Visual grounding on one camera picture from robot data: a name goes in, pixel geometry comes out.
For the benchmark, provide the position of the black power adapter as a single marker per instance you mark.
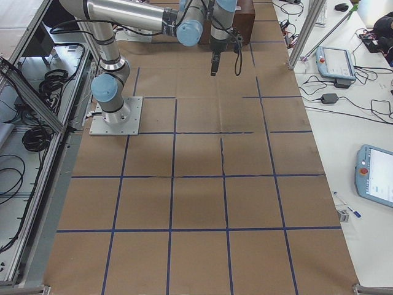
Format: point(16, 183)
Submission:
point(329, 98)

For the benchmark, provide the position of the blue teach pendant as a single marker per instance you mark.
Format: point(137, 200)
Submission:
point(334, 63)
point(373, 174)

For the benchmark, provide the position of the brown paper table cover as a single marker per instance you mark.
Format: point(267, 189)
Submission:
point(222, 192)

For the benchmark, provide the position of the dark wooden drawer cabinet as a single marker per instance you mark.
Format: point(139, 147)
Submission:
point(243, 22)

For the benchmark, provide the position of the aluminium frame post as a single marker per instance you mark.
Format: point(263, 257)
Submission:
point(308, 25)

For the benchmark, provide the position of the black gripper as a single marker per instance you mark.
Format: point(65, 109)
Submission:
point(217, 45)

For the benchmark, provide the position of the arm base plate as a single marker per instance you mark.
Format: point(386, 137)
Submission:
point(124, 122)

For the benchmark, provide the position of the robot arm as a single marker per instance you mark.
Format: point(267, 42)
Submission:
point(138, 21)

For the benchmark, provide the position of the blue white pen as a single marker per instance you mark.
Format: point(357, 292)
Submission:
point(356, 213)

